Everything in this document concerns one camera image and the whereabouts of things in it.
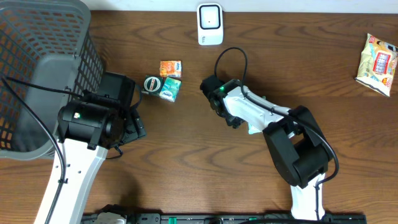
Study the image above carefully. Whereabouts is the green tissue pack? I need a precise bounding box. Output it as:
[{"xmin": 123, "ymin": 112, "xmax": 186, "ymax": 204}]
[{"xmin": 159, "ymin": 77, "xmax": 182, "ymax": 102}]

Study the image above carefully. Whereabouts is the dark green round-label box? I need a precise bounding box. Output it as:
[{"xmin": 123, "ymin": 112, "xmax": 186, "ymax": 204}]
[{"xmin": 142, "ymin": 75, "xmax": 164, "ymax": 96}]

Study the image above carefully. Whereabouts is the orange tissue pack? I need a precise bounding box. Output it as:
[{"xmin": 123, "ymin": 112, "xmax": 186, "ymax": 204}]
[{"xmin": 159, "ymin": 60, "xmax": 182, "ymax": 78}]

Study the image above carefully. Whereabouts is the large white snack bag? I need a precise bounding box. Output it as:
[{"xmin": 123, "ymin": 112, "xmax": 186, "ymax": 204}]
[{"xmin": 354, "ymin": 34, "xmax": 397, "ymax": 97}]

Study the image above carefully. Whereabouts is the teal small snack packet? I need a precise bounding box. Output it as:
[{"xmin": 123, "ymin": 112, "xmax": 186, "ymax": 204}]
[{"xmin": 248, "ymin": 123, "xmax": 262, "ymax": 134}]

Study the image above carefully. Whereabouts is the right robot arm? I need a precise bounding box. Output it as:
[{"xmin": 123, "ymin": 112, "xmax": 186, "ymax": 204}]
[{"xmin": 200, "ymin": 76, "xmax": 340, "ymax": 222}]

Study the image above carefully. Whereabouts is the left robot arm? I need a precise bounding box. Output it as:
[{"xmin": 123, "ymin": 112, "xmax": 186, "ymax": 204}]
[{"xmin": 35, "ymin": 93, "xmax": 146, "ymax": 223}]

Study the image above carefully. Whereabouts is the white barcode scanner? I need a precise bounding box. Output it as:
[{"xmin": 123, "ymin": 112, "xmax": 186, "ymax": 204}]
[{"xmin": 197, "ymin": 3, "xmax": 224, "ymax": 45}]

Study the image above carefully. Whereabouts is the grey plastic mesh basket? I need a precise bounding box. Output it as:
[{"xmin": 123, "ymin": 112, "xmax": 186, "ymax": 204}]
[{"xmin": 1, "ymin": 0, "xmax": 104, "ymax": 161}]

